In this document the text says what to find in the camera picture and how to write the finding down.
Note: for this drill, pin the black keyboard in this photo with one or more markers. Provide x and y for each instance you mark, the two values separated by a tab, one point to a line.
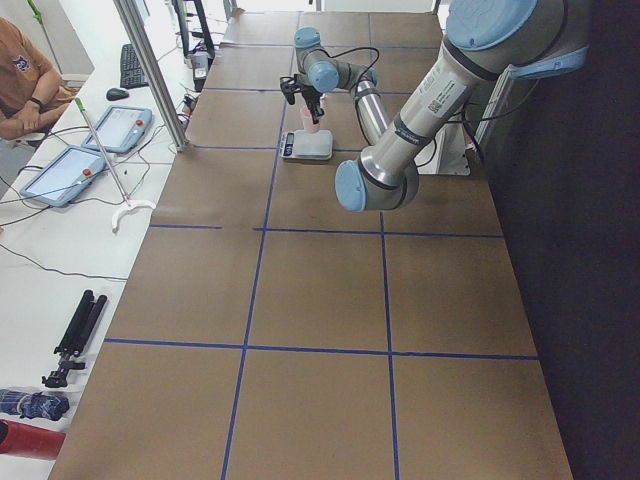
132	74

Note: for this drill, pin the black folded tripod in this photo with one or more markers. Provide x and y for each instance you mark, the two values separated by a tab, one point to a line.
75	339

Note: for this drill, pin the pink plastic cup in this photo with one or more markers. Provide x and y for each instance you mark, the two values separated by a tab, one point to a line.
307	120

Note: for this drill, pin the red bottle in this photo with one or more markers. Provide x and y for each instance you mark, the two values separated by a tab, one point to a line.
27	441

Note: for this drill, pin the blue teach pendant far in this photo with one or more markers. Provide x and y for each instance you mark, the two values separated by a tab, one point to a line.
120	128

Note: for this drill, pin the brown paper table cover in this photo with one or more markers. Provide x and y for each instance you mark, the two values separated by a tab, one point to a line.
266	333

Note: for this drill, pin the silver digital kitchen scale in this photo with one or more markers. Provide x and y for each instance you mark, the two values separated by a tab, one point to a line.
302	145

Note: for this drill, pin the blue teach pendant near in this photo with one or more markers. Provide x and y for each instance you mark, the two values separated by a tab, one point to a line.
65	177

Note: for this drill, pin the black computer mouse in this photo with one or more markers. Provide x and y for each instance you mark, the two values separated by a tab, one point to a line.
116	94

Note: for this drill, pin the aluminium frame post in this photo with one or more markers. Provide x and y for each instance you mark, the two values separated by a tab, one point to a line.
134	27

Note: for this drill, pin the blue teach pendant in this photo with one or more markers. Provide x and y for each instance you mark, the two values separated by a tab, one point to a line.
65	177
120	128

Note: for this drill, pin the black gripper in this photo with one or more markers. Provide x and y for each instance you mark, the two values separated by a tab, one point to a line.
310	95

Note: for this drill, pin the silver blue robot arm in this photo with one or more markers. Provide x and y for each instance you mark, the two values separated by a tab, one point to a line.
483	39

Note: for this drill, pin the white grabber stick tool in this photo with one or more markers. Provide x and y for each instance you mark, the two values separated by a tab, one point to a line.
128	204

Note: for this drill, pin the blue folded umbrella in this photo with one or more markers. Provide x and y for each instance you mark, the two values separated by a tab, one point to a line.
33	405

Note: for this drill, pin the person in orange shirt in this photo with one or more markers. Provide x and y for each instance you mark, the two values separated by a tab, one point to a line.
33	93

